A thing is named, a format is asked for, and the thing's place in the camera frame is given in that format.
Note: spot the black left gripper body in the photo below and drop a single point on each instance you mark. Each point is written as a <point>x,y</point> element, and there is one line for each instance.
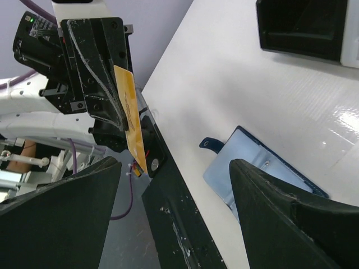
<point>41,45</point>

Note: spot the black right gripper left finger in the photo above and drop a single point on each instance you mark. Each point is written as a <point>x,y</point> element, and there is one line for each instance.
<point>63,224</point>

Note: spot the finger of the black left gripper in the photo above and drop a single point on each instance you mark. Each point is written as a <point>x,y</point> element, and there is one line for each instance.
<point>93,48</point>

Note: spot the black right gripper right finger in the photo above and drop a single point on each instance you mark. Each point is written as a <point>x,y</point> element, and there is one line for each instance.
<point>284,226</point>

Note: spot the patterned gold card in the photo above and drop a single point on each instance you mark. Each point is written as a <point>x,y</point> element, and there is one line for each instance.
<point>127,96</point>

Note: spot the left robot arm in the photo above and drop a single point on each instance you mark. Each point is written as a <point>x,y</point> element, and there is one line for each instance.
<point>24,113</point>

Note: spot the black bin with silver card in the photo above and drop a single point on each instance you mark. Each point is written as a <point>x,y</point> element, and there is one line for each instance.
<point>313,28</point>

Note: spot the white middle bin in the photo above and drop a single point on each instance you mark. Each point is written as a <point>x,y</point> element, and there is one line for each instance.
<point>349,53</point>

